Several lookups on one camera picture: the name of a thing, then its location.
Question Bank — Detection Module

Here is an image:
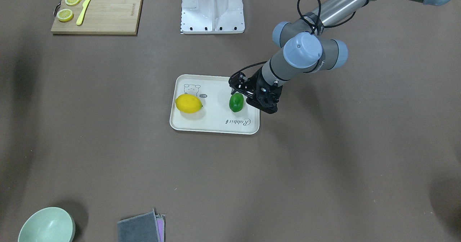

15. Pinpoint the lemon slice lower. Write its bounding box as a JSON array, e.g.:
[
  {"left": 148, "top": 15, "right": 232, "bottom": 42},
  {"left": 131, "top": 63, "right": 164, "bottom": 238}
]
[{"left": 55, "top": 9, "right": 74, "bottom": 22}]

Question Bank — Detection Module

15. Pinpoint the pale green bowl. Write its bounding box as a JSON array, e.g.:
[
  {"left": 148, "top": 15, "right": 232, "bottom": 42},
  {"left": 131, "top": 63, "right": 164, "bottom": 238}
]
[{"left": 18, "top": 207, "right": 76, "bottom": 242}]

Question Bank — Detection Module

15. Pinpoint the bamboo cutting board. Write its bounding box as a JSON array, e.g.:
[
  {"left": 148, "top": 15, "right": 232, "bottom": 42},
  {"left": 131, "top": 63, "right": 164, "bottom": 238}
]
[{"left": 51, "top": 0, "right": 143, "bottom": 35}]

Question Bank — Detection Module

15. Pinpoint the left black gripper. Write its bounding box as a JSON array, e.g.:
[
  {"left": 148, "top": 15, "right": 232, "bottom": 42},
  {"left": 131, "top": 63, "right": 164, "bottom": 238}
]
[{"left": 228, "top": 69, "right": 283, "bottom": 114}]

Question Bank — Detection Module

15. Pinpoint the yellow plastic knife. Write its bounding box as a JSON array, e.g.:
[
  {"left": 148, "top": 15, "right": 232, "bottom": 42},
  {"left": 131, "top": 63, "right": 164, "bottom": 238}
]
[{"left": 76, "top": 0, "right": 91, "bottom": 26}]

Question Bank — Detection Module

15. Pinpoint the grey folded cloth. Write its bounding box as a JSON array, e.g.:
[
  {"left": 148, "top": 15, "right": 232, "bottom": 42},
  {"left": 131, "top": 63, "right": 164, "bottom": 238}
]
[{"left": 117, "top": 210, "right": 160, "bottom": 242}]

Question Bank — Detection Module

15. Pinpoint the purple cloth underneath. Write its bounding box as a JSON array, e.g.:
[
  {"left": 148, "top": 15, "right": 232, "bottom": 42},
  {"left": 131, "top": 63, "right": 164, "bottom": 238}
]
[{"left": 156, "top": 214, "right": 166, "bottom": 242}]

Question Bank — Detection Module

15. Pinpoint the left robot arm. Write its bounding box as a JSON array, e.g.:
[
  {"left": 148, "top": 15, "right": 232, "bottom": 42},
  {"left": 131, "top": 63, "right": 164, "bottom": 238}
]
[{"left": 228, "top": 0, "right": 451, "bottom": 114}]

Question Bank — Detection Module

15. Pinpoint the green lime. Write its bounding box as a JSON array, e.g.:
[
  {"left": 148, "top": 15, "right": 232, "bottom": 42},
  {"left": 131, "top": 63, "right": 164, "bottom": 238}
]
[{"left": 229, "top": 92, "right": 245, "bottom": 112}]

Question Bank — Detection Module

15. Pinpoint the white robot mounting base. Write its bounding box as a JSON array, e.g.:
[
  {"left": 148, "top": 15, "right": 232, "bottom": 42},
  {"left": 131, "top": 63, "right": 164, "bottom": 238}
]
[{"left": 180, "top": 0, "right": 245, "bottom": 34}]

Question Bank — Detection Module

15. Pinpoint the white rabbit tray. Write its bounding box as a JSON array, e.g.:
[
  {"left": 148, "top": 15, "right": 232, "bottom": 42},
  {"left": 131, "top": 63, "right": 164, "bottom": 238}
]
[{"left": 169, "top": 74, "right": 260, "bottom": 134}]

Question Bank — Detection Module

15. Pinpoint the yellow lemon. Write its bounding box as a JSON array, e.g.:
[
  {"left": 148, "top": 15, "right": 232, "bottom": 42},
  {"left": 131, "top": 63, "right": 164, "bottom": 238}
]
[{"left": 175, "top": 93, "right": 203, "bottom": 114}]

